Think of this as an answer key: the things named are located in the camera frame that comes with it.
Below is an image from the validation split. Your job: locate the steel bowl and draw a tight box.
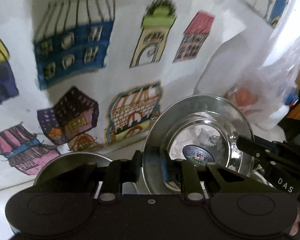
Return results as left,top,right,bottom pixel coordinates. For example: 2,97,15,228
34,152,111,185

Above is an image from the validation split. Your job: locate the steel plate with sticker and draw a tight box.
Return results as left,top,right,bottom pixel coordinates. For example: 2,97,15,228
142,94,254,194

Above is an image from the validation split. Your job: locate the person's right hand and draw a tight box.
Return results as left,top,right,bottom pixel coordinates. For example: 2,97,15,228
289,208,300,236

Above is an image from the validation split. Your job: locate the white blue water bottle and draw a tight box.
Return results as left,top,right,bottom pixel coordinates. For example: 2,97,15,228
278,89,299,126

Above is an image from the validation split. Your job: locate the clear plastic bag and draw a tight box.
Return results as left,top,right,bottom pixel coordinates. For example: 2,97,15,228
225,36,300,131

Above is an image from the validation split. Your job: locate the houses drawing on paper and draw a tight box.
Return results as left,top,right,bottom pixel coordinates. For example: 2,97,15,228
0,0,234,190

